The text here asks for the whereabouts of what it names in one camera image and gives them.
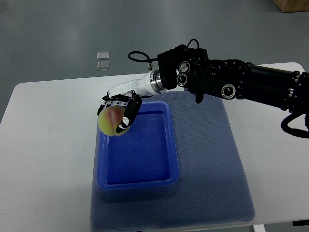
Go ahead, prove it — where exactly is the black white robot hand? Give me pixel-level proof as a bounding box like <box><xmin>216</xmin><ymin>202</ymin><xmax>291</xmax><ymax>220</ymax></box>
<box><xmin>97</xmin><ymin>71</ymin><xmax>159</xmax><ymax>133</ymax></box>

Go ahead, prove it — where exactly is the yellow red peach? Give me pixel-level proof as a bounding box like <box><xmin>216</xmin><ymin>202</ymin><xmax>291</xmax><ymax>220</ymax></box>
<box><xmin>98</xmin><ymin>105</ymin><xmax>130</xmax><ymax>136</ymax></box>

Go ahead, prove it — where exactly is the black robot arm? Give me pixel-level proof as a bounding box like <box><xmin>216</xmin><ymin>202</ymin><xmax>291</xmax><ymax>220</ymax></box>
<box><xmin>143</xmin><ymin>44</ymin><xmax>309</xmax><ymax>138</ymax></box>

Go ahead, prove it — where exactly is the upper metal floor plate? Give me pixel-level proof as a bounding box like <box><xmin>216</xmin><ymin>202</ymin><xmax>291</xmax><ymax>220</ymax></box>
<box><xmin>97</xmin><ymin>51</ymin><xmax>110</xmax><ymax>60</ymax></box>

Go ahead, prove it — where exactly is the blue plastic tray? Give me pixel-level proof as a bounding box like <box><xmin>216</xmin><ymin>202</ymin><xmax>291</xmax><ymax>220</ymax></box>
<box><xmin>95</xmin><ymin>101</ymin><xmax>179</xmax><ymax>190</ymax></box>

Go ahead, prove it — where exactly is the grey blue fabric mat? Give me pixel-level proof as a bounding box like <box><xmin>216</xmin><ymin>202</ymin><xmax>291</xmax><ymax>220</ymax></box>
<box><xmin>90</xmin><ymin>91</ymin><xmax>255</xmax><ymax>232</ymax></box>

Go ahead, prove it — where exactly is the wooden box corner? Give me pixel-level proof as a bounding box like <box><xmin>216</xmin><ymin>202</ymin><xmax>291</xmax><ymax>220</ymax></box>
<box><xmin>273</xmin><ymin>0</ymin><xmax>309</xmax><ymax>13</ymax></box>

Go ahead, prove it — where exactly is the white table leg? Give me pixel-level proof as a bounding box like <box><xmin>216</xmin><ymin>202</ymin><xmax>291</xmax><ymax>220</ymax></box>
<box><xmin>253</xmin><ymin>224</ymin><xmax>266</xmax><ymax>232</ymax></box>

